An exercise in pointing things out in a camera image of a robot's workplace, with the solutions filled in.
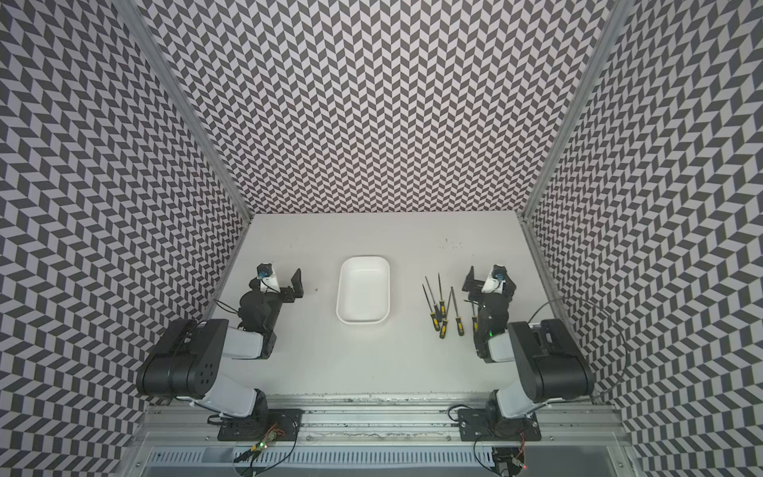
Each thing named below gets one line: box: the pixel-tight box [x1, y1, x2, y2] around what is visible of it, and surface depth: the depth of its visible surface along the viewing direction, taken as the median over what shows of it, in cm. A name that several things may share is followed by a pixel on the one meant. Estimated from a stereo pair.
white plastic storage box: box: [335, 255, 392, 325], surface depth 96 cm
